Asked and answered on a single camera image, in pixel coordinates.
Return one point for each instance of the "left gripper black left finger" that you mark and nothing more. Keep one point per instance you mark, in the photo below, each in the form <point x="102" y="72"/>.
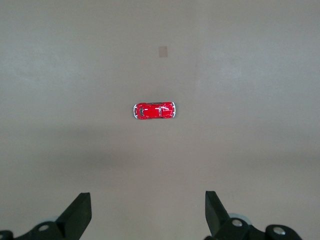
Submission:
<point x="72" y="220"/>

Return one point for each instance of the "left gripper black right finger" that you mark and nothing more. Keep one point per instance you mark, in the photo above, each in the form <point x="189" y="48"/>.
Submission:
<point x="220" y="225"/>

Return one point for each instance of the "red beetle toy car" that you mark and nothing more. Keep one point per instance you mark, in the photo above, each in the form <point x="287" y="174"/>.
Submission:
<point x="152" y="111"/>

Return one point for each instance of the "brown tape patch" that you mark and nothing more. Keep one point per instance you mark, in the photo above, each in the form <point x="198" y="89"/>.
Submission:
<point x="163" y="51"/>

